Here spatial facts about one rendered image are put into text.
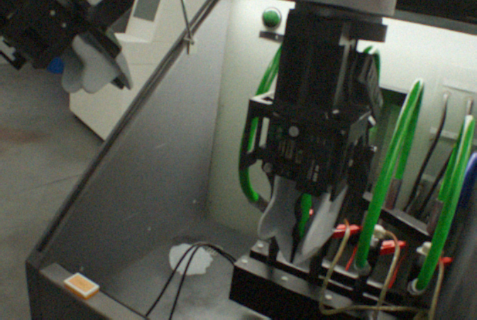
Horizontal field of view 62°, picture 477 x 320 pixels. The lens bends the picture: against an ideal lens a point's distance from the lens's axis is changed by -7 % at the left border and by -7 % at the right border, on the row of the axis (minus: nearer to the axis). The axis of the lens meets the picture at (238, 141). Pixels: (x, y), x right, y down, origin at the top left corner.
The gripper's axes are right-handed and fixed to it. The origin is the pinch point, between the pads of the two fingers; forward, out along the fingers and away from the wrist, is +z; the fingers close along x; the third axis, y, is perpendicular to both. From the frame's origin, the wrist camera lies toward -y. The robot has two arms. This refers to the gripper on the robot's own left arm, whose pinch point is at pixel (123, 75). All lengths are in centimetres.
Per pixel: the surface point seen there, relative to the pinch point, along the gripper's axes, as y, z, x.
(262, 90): -6.8, 9.8, 11.3
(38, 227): 17, 108, -196
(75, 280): 23.0, 22.3, -17.1
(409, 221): -11, 47, 21
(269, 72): -9.2, 9.2, 11.3
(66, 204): 13.0, 18.5, -26.2
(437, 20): -45, 32, 20
